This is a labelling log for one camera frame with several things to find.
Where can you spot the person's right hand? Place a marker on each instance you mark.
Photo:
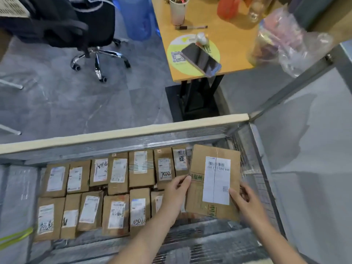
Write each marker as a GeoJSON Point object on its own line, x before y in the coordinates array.
{"type": "Point", "coordinates": [249, 208]}

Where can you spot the person's left hand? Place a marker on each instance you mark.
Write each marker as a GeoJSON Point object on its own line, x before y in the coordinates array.
{"type": "Point", "coordinates": [172, 199]}

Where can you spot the person's left thumb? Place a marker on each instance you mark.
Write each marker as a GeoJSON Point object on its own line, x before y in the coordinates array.
{"type": "Point", "coordinates": [184, 185]}

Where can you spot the person's right thumb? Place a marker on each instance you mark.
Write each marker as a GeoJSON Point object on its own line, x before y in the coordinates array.
{"type": "Point", "coordinates": [236, 195]}

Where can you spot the large cardboard parcel white label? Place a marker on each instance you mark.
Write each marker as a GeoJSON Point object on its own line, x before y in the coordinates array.
{"type": "Point", "coordinates": [198, 195]}

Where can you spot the person's left forearm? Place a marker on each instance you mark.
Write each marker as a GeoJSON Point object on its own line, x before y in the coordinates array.
{"type": "Point", "coordinates": [143, 241]}

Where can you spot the person's right forearm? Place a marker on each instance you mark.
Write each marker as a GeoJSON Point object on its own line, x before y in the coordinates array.
{"type": "Point", "coordinates": [272, 244]}

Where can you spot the rows of small cardboard parcels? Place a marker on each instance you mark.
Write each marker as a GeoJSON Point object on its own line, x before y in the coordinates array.
{"type": "Point", "coordinates": [118, 175]}

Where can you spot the metal cage cart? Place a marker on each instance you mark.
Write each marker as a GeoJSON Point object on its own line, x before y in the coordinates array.
{"type": "Point", "coordinates": [302, 162]}

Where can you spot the cream foam edge padding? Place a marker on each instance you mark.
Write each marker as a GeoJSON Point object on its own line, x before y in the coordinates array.
{"type": "Point", "coordinates": [123, 133]}

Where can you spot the round yellow-green mat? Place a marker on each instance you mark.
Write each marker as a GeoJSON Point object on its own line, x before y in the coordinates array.
{"type": "Point", "coordinates": [176, 64]}

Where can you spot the dark smartphone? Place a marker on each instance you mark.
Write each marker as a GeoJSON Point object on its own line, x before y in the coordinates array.
{"type": "Point", "coordinates": [202, 60]}

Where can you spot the wooden table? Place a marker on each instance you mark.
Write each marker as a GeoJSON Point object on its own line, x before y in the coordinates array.
{"type": "Point", "coordinates": [233, 35]}

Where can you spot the black marker pen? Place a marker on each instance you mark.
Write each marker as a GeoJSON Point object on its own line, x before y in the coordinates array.
{"type": "Point", "coordinates": [192, 27]}

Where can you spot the clear plastic bag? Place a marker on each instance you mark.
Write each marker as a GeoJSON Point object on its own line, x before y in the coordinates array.
{"type": "Point", "coordinates": [291, 41]}

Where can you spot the grey plastic mailer bag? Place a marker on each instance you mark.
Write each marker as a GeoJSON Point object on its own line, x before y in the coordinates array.
{"type": "Point", "coordinates": [18, 195]}

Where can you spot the white paper cup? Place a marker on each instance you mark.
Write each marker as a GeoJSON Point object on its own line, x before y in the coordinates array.
{"type": "Point", "coordinates": [178, 13]}

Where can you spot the blue water jug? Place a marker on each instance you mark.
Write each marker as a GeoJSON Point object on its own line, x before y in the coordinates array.
{"type": "Point", "coordinates": [137, 16]}

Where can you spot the black office chair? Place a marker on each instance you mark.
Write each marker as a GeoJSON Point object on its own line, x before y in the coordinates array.
{"type": "Point", "coordinates": [96, 27]}

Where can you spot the orange-red container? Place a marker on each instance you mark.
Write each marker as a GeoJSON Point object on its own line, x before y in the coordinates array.
{"type": "Point", "coordinates": [229, 8]}

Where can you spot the white metal bar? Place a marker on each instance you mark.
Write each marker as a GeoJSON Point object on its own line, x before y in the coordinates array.
{"type": "Point", "coordinates": [11, 84]}
{"type": "Point", "coordinates": [9, 129]}

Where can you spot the clear glass bottle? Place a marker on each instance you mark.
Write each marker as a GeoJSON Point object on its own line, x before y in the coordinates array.
{"type": "Point", "coordinates": [255, 12]}

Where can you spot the black bag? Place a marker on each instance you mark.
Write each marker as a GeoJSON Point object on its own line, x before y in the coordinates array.
{"type": "Point", "coordinates": [46, 21]}

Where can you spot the white perforated basket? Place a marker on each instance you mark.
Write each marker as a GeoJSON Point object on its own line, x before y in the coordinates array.
{"type": "Point", "coordinates": [12, 5]}

